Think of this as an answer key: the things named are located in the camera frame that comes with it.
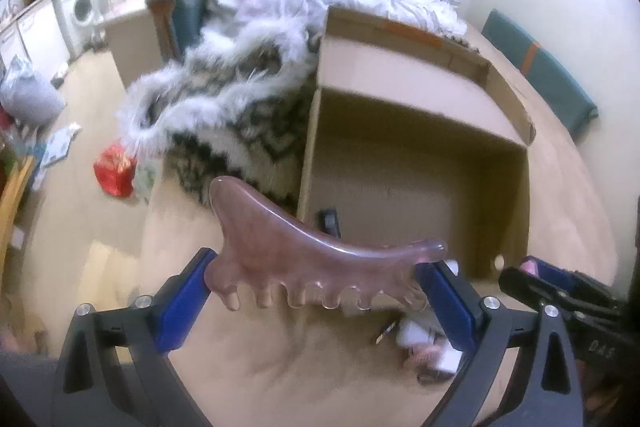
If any black gold battery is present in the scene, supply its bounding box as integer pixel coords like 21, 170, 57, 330
374, 320, 398, 346

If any red bag on floor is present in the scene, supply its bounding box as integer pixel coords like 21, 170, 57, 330
93, 142, 137, 198

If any cardboard box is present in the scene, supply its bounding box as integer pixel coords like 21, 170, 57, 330
297, 8, 536, 281

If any pink gua sha comb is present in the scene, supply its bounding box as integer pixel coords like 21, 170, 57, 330
204, 176, 447, 311

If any washing machine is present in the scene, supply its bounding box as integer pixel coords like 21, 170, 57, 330
52, 0, 100, 61

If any black lighter stick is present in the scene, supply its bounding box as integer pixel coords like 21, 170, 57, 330
318, 208, 341, 239

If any white charger block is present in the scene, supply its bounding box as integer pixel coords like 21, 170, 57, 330
433, 345, 463, 377

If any wooden chair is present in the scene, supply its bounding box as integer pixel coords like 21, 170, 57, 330
0, 155, 36, 267

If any pink hair clip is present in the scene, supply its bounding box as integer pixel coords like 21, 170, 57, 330
404, 343, 445, 369

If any white earbuds case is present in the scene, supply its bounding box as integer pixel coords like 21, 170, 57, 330
396, 317, 445, 349

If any grey white sack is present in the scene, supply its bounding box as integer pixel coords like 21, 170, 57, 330
1, 55, 65, 128

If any teal cushion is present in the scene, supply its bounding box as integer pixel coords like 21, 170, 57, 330
482, 9, 599, 141

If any teal armchair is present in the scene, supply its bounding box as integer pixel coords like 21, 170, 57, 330
145, 0, 207, 62

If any furry patterned blanket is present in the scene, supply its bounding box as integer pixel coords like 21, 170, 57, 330
118, 17, 322, 211

